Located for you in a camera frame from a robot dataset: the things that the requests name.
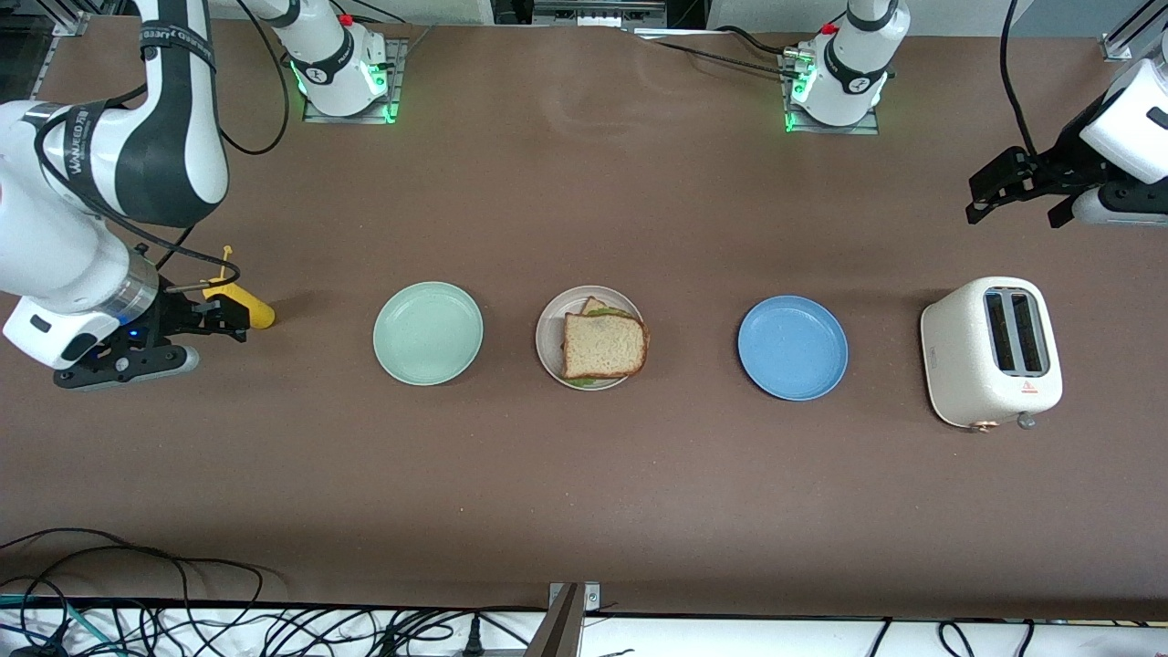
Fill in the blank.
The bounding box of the aluminium profile bar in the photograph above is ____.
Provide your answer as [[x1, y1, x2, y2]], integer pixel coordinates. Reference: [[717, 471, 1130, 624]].
[[1100, 0, 1168, 62]]

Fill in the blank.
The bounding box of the long black looped cable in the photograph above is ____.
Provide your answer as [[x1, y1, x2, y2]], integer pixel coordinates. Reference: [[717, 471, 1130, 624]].
[[0, 527, 267, 657]]

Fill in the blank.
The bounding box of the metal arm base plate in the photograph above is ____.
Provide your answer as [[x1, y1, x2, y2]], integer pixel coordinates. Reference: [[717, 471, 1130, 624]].
[[301, 36, 409, 126], [780, 50, 882, 137]]

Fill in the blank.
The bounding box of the thin black cable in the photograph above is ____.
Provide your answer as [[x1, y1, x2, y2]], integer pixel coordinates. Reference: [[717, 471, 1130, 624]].
[[630, 26, 809, 82]]

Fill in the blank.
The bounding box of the yellow mustard squeeze bottle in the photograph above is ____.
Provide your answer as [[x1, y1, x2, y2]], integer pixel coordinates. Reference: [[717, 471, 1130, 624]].
[[203, 245, 277, 331]]

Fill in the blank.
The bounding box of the aluminium frame rail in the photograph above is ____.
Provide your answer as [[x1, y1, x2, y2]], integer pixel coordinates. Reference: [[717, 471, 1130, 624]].
[[27, 9, 92, 101]]

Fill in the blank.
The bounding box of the teal cable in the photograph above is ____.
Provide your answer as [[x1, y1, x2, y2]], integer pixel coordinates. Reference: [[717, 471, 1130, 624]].
[[0, 593, 120, 657]]

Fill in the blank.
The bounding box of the black equipment box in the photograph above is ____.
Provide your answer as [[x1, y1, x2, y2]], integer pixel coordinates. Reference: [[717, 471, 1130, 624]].
[[491, 0, 672, 28]]

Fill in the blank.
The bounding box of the green plate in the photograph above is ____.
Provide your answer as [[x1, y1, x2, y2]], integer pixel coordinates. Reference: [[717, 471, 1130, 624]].
[[372, 281, 485, 388]]

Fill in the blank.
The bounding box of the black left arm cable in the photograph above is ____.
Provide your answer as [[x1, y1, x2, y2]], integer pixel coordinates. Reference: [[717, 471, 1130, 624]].
[[999, 0, 1038, 157]]

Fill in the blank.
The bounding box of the beige plate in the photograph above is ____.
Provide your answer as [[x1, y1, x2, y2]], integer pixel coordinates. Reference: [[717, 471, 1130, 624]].
[[535, 285, 648, 392]]

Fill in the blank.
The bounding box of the white two-slot toaster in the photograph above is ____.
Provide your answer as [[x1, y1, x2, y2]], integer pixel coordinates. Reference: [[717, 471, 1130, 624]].
[[920, 276, 1065, 433]]

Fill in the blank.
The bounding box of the green lettuce leaf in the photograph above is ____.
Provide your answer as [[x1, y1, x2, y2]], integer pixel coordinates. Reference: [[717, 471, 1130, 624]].
[[568, 307, 640, 387]]

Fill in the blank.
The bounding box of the metal table clamp bracket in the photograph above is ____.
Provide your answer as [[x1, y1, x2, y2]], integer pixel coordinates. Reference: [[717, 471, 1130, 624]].
[[525, 581, 603, 657]]

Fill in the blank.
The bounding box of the blue plate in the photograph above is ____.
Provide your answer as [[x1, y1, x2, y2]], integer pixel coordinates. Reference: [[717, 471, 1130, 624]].
[[737, 295, 850, 402]]

